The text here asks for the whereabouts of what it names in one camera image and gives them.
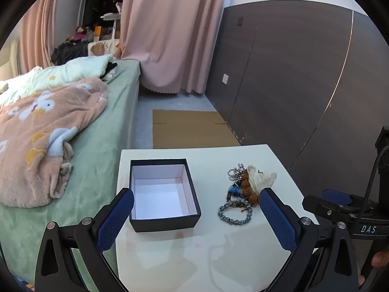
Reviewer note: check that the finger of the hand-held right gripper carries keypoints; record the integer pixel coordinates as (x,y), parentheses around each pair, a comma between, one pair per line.
(335,194)
(322,208)

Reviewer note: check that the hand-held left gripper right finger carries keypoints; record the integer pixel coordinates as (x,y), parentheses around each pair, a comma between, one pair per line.
(279,219)

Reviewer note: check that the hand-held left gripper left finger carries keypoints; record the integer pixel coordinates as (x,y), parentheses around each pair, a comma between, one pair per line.
(115,219)

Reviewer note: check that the black jewelry box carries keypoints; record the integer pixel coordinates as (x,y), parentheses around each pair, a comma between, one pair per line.
(164,223)

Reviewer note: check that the person's right hand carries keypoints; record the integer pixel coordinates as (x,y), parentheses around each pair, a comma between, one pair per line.
(381,259)

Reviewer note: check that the small white table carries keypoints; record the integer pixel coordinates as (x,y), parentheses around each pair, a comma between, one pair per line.
(212,249)

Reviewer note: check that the bed with green sheet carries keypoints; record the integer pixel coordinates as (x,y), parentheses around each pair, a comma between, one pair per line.
(106,143)

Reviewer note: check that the peach duck-print blanket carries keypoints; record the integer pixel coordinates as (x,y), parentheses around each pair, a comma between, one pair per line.
(45,143)

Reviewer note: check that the flat brown cardboard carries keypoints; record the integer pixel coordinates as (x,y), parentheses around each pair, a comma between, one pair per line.
(188,130)

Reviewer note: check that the small black cloth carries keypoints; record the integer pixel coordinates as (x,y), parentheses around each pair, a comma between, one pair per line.
(111,67)

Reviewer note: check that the brown and cream cushion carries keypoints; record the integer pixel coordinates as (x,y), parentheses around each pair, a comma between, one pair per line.
(100,48)

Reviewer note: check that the pile of black clothes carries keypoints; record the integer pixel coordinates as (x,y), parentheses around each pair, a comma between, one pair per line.
(70,50)

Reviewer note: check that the cream headboard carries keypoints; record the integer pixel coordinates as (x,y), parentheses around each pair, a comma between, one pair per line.
(9,64)

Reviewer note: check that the wide pink curtain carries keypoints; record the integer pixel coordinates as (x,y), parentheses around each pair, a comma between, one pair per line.
(170,36)

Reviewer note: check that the white clothes rack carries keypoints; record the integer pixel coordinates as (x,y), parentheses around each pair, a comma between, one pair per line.
(114,21)

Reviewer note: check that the narrow pink curtain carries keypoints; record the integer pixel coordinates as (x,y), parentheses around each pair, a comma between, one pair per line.
(36,36)

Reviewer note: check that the hanging dark clothes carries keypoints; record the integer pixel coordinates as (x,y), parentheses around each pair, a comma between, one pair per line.
(97,0)

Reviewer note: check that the white wall socket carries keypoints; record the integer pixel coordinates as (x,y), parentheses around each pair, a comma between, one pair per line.
(225,79)

